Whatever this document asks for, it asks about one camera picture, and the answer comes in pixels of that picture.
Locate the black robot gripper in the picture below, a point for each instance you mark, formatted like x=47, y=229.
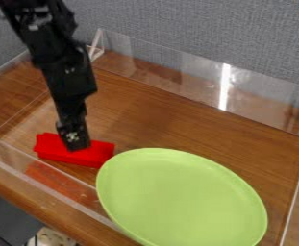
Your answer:
x=65, y=64

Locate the red rectangular block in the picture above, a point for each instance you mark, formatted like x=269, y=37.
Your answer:
x=50, y=148

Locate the green round plate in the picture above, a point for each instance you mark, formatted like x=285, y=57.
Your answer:
x=170, y=198

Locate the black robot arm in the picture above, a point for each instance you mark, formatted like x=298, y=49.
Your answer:
x=45, y=25

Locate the clear acrylic enclosure wall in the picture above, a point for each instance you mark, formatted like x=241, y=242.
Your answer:
x=162, y=98

